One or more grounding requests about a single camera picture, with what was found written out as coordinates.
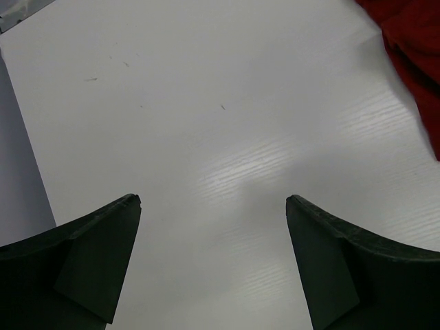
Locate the dark red t shirt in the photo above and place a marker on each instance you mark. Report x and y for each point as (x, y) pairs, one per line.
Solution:
(410, 32)

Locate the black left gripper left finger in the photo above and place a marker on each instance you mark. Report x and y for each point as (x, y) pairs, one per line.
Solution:
(70, 277)

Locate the white table edge rail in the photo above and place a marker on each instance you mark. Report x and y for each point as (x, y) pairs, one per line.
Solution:
(12, 12)

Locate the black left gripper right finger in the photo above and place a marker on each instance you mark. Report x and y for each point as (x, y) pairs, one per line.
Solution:
(353, 278)

